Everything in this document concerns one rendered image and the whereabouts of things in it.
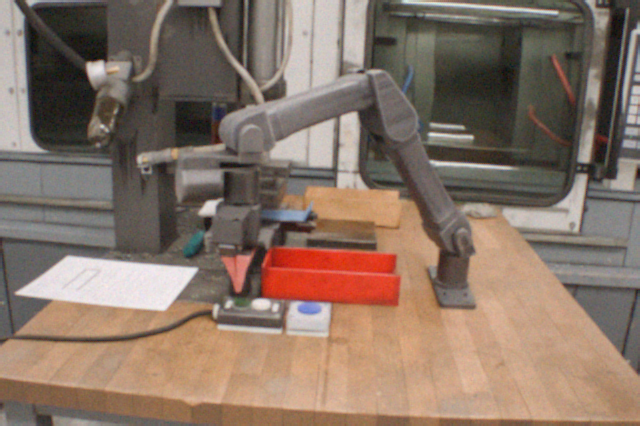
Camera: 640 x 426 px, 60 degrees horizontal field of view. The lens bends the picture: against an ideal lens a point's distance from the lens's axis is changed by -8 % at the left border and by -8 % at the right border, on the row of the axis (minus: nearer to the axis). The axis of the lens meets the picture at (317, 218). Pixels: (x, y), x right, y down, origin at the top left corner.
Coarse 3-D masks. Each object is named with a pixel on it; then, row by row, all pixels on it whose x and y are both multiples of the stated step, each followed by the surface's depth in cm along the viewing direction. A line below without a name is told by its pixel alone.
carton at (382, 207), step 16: (320, 192) 164; (336, 192) 163; (352, 192) 163; (368, 192) 163; (384, 192) 163; (304, 208) 153; (320, 208) 153; (336, 208) 153; (352, 208) 152; (368, 208) 152; (384, 208) 152; (400, 208) 152; (384, 224) 153
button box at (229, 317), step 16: (224, 304) 98; (272, 304) 99; (224, 320) 95; (240, 320) 95; (256, 320) 94; (272, 320) 94; (16, 336) 87; (32, 336) 87; (48, 336) 87; (64, 336) 87; (96, 336) 88; (112, 336) 89; (128, 336) 89; (144, 336) 91
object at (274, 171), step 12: (264, 156) 125; (168, 168) 125; (264, 168) 124; (276, 168) 124; (288, 168) 126; (264, 180) 123; (276, 180) 129; (264, 192) 119; (276, 192) 119; (264, 204) 119; (276, 204) 119
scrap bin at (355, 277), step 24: (264, 264) 108; (288, 264) 118; (312, 264) 118; (336, 264) 117; (360, 264) 117; (384, 264) 117; (264, 288) 107; (288, 288) 107; (312, 288) 107; (336, 288) 107; (360, 288) 106; (384, 288) 106
